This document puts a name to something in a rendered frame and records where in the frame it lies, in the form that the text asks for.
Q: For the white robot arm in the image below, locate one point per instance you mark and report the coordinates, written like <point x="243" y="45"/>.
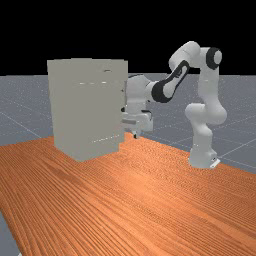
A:
<point x="206" y="90"/>

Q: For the pale grey cabinet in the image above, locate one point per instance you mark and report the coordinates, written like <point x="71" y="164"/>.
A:
<point x="86" y="106"/>

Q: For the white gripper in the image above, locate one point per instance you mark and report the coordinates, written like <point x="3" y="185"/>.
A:
<point x="140" y="120"/>

